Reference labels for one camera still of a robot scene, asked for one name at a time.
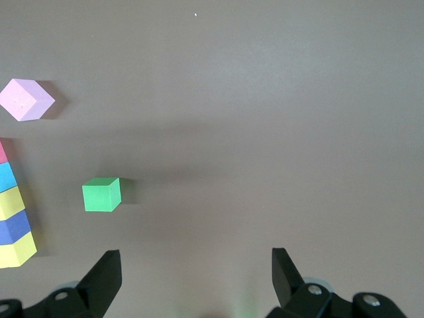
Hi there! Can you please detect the brown table mat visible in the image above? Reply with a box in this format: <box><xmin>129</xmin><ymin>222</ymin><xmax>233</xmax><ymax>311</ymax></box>
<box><xmin>0</xmin><ymin>0</ymin><xmax>424</xmax><ymax>318</ymax></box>

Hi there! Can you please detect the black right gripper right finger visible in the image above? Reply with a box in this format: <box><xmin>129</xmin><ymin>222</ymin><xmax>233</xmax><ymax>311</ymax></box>
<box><xmin>266</xmin><ymin>247</ymin><xmax>408</xmax><ymax>318</ymax></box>

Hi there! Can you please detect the pink foam cube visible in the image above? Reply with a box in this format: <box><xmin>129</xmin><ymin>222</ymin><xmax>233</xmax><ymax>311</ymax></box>
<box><xmin>0</xmin><ymin>78</ymin><xmax>56</xmax><ymax>123</ymax></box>

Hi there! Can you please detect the purple foam cube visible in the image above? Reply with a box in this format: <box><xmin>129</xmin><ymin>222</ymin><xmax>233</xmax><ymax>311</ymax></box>
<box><xmin>0</xmin><ymin>209</ymin><xmax>32</xmax><ymax>246</ymax></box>

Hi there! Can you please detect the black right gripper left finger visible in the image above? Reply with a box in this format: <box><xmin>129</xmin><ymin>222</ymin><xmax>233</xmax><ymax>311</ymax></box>
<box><xmin>0</xmin><ymin>250</ymin><xmax>123</xmax><ymax>318</ymax></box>

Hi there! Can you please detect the green foam cube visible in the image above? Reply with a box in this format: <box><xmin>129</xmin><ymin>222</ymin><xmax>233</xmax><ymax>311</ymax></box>
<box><xmin>81</xmin><ymin>177</ymin><xmax>123</xmax><ymax>213</ymax></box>

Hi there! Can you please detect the yellow foam cube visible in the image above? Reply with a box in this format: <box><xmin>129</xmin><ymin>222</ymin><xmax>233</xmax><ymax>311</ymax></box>
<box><xmin>0</xmin><ymin>231</ymin><xmax>38</xmax><ymax>268</ymax></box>
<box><xmin>0</xmin><ymin>185</ymin><xmax>27</xmax><ymax>221</ymax></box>

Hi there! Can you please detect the blue foam cube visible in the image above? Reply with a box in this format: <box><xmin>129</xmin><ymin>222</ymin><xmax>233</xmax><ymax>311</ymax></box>
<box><xmin>0</xmin><ymin>161</ymin><xmax>18</xmax><ymax>193</ymax></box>

